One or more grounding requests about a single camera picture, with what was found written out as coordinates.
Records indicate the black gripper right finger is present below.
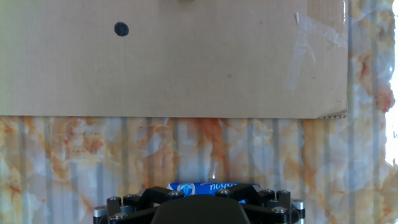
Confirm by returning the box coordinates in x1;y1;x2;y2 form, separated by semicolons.
215;183;305;224

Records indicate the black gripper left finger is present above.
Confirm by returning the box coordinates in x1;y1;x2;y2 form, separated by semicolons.
93;186;185;224

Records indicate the blue white tissue pack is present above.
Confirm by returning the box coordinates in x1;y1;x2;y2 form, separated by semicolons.
167;182;261;205

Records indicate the brown cardboard sheet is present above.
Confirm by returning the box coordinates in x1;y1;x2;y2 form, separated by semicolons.
0;0;349;120

